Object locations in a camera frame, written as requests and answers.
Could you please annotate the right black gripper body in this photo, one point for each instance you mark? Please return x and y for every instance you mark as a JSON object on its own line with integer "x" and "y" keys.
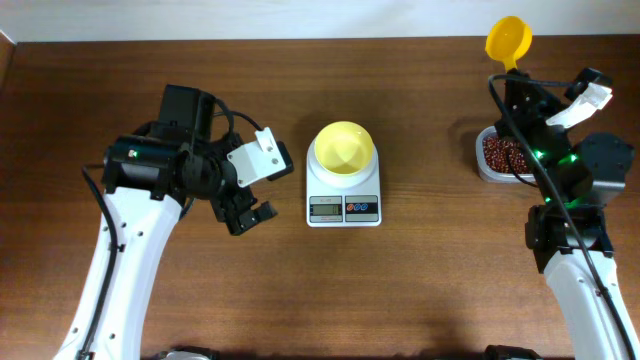
{"x": 517, "y": 85}

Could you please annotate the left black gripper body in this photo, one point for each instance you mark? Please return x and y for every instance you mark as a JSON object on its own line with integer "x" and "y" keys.
{"x": 236, "y": 206}

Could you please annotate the yellow plastic measuring scoop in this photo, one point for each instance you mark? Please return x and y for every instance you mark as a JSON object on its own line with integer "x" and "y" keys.
{"x": 508, "y": 41}

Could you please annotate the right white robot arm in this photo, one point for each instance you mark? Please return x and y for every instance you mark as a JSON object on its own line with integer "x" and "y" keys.
{"x": 567, "y": 233}

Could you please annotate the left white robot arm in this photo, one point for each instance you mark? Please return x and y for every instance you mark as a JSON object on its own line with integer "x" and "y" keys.
{"x": 151, "y": 178}

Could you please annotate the white digital kitchen scale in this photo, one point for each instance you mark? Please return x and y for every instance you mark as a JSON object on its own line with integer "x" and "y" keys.
{"x": 342, "y": 200}

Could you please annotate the pale yellow plastic bowl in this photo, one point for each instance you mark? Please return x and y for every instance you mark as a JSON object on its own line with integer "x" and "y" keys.
{"x": 343, "y": 148}

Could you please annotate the red adzuki beans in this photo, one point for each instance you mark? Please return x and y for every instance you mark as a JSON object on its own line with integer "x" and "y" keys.
{"x": 503, "y": 156}

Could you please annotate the clear plastic food container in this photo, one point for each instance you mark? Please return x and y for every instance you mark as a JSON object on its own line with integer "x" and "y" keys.
{"x": 489, "y": 175}

